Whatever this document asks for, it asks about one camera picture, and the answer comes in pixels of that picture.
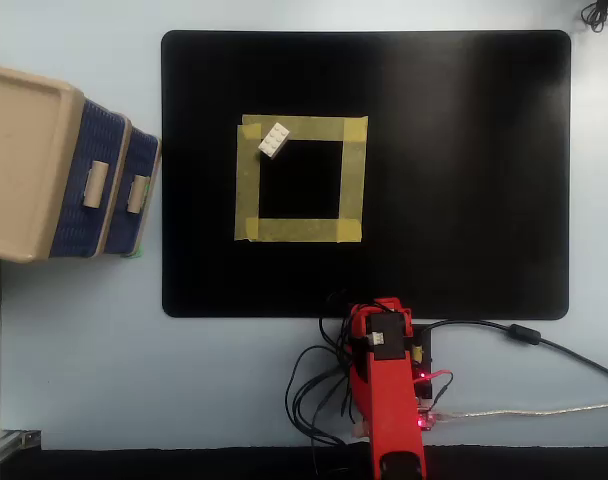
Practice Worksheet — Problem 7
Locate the yellow masking tape strip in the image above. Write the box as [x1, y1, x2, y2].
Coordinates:
[337, 116, 369, 244]
[245, 217, 363, 244]
[241, 114, 369, 143]
[233, 123, 263, 243]

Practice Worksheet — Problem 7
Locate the red wire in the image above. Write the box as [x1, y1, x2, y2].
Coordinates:
[422, 369, 454, 411]

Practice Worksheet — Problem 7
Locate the beige plastic drawer cabinet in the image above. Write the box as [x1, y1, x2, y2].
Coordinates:
[0, 63, 163, 265]

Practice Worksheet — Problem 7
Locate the silver braided usb cable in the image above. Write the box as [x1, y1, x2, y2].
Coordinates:
[432, 401, 608, 420]

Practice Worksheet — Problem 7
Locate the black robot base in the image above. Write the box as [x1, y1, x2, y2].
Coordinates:
[406, 325, 435, 401]

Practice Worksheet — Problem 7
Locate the black backdrop cloth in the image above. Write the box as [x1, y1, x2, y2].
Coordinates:
[0, 446, 608, 480]

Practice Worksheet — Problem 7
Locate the blue drawer with green-taped handle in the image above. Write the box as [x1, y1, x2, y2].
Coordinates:
[103, 126, 162, 257]

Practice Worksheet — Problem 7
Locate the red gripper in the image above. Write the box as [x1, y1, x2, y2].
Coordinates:
[350, 297, 415, 341]

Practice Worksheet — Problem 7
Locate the thick black power cable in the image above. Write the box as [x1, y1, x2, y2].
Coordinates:
[417, 318, 608, 387]

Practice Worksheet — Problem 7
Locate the small lit controller board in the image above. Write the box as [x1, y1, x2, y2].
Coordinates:
[414, 405, 438, 432]

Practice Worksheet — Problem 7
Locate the black rectangular table mat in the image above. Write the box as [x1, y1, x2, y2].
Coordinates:
[160, 29, 572, 320]

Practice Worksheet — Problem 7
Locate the black servo cable bundle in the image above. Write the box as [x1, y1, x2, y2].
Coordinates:
[284, 290, 359, 474]

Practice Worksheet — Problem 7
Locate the aluminium frame profile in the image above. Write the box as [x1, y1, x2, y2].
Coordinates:
[0, 428, 42, 474]

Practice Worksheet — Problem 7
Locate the coiled black cable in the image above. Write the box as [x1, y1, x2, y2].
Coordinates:
[580, 0, 608, 34]

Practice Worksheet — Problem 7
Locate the white toy building brick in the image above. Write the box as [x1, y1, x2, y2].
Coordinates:
[257, 121, 292, 160]

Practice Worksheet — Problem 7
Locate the blue drawer with plain handle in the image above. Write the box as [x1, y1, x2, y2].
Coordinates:
[48, 98, 131, 260]

